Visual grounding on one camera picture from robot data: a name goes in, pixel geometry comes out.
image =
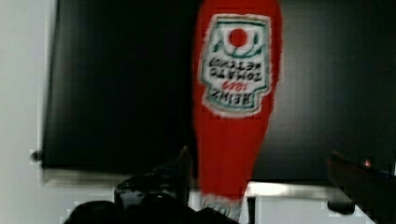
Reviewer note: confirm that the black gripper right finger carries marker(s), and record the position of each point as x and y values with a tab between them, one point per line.
372	191

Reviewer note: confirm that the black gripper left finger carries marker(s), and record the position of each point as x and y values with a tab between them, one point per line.
172	178

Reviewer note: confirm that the red plush ketchup bottle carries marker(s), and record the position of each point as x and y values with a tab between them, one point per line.
237	52

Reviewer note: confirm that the black toy oven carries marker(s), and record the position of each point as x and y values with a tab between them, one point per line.
120	97

